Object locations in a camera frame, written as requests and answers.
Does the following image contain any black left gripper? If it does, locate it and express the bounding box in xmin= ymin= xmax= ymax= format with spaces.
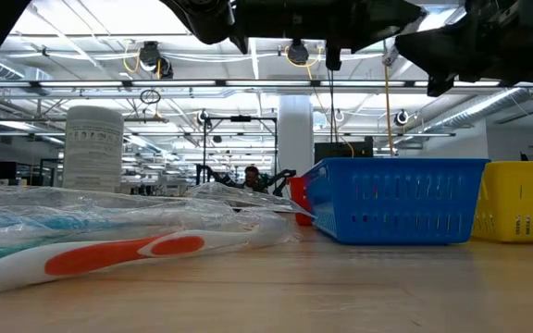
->
xmin=233 ymin=0 xmax=428 ymax=71

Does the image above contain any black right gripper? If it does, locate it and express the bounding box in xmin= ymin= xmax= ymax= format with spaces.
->
xmin=394 ymin=0 xmax=533 ymax=98

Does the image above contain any red white toothbrush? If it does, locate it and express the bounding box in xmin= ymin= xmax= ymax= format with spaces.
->
xmin=0 ymin=229 xmax=291 ymax=286

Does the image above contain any blue white toothbrush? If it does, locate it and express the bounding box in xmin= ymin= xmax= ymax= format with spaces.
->
xmin=0 ymin=213 xmax=129 ymax=232

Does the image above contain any white round pillar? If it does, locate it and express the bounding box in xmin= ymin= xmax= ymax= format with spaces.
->
xmin=277 ymin=95 xmax=315 ymax=179

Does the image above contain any blue plastic basket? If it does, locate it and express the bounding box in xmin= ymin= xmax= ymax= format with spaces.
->
xmin=302 ymin=157 xmax=491 ymax=245

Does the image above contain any yellow plastic basket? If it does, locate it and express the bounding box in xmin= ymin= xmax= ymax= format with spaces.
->
xmin=472 ymin=160 xmax=533 ymax=244

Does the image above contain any red plastic basket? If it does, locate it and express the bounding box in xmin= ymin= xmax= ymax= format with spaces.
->
xmin=289 ymin=175 xmax=316 ymax=227

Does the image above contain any person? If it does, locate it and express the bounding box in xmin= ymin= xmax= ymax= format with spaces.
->
xmin=242 ymin=165 xmax=267 ymax=193

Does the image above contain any clear wrapped toothbrush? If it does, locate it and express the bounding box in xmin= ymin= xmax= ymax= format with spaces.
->
xmin=187 ymin=181 xmax=316 ymax=219

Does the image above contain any white wipes canister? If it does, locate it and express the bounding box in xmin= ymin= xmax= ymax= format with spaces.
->
xmin=62 ymin=105 xmax=125 ymax=193

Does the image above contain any silver ventilation duct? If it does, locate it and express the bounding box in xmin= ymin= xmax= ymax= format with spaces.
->
xmin=426 ymin=86 xmax=533 ymax=133

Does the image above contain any yellow hanging cable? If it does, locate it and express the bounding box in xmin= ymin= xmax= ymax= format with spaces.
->
xmin=383 ymin=64 xmax=396 ymax=158

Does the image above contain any black ceiling cable reel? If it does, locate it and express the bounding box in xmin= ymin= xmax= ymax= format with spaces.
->
xmin=138 ymin=41 xmax=174 ymax=80
xmin=287 ymin=39 xmax=310 ymax=67

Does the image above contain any black hanging cable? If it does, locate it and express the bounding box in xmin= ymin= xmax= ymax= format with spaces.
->
xmin=328 ymin=68 xmax=340 ymax=144

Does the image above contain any black background frame rig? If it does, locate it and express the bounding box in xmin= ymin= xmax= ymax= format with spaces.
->
xmin=203 ymin=116 xmax=279 ymax=178

